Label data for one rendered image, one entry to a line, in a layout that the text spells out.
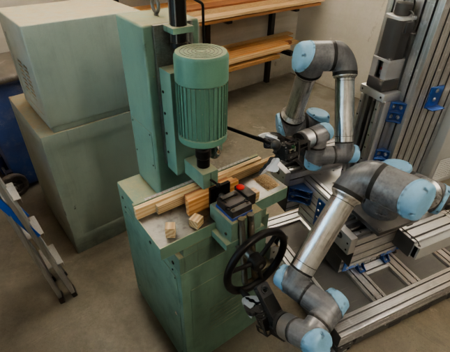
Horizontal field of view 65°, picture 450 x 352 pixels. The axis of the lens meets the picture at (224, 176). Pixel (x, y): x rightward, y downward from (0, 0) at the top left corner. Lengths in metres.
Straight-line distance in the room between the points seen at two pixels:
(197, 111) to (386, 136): 0.89
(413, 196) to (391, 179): 0.07
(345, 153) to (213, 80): 0.65
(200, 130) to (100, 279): 1.45
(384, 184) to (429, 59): 0.65
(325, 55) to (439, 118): 0.62
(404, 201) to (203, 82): 0.66
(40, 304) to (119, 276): 0.45
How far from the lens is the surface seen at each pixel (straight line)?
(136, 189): 1.67
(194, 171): 1.37
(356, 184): 1.10
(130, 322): 2.18
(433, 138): 1.88
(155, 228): 1.32
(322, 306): 1.09
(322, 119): 1.79
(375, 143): 1.69
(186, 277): 1.44
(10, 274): 2.64
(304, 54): 1.46
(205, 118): 1.17
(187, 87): 1.14
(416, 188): 1.07
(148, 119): 1.41
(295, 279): 1.12
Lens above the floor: 1.81
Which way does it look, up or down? 36 degrees down
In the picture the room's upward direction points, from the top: 1 degrees clockwise
